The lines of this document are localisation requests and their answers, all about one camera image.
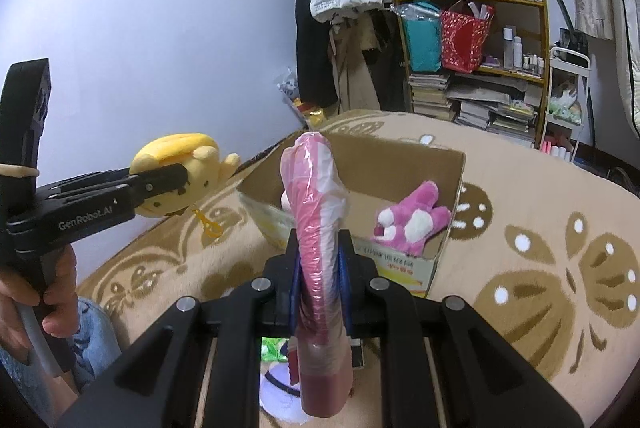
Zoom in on teal bag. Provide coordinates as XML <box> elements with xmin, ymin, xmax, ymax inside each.
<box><xmin>401</xmin><ymin>0</ymin><xmax>444</xmax><ymax>75</ymax></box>

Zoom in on wooden shelf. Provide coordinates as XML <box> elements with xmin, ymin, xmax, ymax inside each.
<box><xmin>392</xmin><ymin>0</ymin><xmax>552</xmax><ymax>150</ymax></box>

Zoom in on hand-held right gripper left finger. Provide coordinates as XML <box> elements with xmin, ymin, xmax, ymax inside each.
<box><xmin>57</xmin><ymin>228</ymin><xmax>303</xmax><ymax>428</ymax></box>

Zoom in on cardboard box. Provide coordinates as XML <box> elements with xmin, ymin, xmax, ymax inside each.
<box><xmin>236</xmin><ymin>131</ymin><xmax>467</xmax><ymax>300</ymax></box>

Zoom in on pink and white plush toy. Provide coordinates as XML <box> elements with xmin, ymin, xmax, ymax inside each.
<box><xmin>371</xmin><ymin>180</ymin><xmax>452</xmax><ymax>258</ymax></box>

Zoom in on person's left hand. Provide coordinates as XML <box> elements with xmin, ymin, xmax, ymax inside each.
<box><xmin>0</xmin><ymin>247</ymin><xmax>79</xmax><ymax>349</ymax></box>

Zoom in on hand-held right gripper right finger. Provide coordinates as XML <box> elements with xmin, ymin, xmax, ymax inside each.
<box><xmin>339</xmin><ymin>229</ymin><xmax>587</xmax><ymax>428</ymax></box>

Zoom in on red gift bag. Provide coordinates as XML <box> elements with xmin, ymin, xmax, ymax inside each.
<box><xmin>439</xmin><ymin>0</ymin><xmax>495</xmax><ymax>75</ymax></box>

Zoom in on beige floral blanket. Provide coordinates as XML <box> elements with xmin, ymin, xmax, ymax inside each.
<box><xmin>75</xmin><ymin>108</ymin><xmax>640</xmax><ymax>428</ymax></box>

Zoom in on beige hanging coat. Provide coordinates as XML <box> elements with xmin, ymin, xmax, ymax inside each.
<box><xmin>327</xmin><ymin>10</ymin><xmax>402</xmax><ymax>115</ymax></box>

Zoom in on pink plastic-wrapped plush toy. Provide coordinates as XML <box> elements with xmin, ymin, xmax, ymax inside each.
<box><xmin>279</xmin><ymin>131</ymin><xmax>357</xmax><ymax>420</ymax></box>

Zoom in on white trolley rack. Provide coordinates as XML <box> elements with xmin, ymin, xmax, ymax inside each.
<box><xmin>541</xmin><ymin>45</ymin><xmax>592</xmax><ymax>165</ymax></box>

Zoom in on group of cosmetic bottles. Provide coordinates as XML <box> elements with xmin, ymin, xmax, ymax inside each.
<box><xmin>501</xmin><ymin>25</ymin><xmax>547</xmax><ymax>75</ymax></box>

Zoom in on black hanging coat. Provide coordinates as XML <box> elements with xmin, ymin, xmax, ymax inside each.
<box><xmin>286</xmin><ymin>0</ymin><xmax>342</xmax><ymax>110</ymax></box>

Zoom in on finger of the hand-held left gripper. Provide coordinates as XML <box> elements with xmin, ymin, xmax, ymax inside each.
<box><xmin>37</xmin><ymin>167</ymin><xmax>136</xmax><ymax>203</ymax></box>
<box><xmin>129</xmin><ymin>163</ymin><xmax>189</xmax><ymax>216</ymax></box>

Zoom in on stack of books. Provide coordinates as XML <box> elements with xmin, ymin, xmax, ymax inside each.
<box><xmin>407</xmin><ymin>70</ymin><xmax>540</xmax><ymax>150</ymax></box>

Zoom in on person's jeans leg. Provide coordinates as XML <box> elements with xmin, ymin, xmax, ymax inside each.
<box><xmin>0</xmin><ymin>297</ymin><xmax>122</xmax><ymax>428</ymax></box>

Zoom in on small toys by wall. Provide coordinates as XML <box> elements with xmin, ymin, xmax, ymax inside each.
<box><xmin>276</xmin><ymin>67</ymin><xmax>342</xmax><ymax>130</ymax></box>

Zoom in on yellow plush toy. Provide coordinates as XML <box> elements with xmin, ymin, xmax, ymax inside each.
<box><xmin>129</xmin><ymin>131</ymin><xmax>242</xmax><ymax>237</ymax></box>

